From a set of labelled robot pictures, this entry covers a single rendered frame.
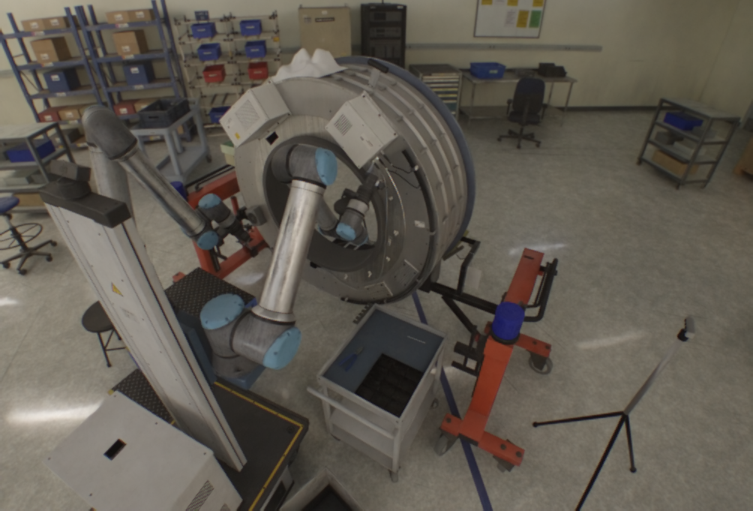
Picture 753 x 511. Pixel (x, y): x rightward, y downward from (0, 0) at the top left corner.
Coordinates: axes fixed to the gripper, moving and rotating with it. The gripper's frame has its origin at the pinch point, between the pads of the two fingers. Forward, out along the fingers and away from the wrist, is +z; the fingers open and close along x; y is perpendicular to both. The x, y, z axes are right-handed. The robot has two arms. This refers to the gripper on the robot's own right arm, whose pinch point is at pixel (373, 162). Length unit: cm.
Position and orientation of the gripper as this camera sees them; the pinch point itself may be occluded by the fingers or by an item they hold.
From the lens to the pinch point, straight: 172.9
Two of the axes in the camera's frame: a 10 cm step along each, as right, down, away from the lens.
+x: 2.5, -1.2, -9.6
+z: 4.1, -8.9, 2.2
